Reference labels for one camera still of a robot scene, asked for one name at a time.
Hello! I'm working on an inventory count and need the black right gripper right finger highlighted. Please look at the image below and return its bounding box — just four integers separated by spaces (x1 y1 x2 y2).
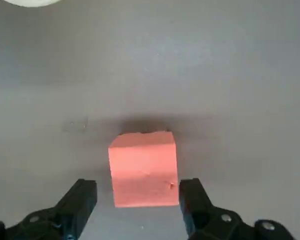
178 177 295 240

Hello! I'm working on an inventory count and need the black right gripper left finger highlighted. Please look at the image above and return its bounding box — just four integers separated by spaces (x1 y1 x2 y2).
0 178 98 240

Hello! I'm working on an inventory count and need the red foam cube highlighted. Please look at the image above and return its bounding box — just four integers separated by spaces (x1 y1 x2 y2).
108 131 179 209

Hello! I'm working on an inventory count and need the wooden mug tree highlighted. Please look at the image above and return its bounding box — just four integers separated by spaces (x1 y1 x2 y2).
4 0 62 8

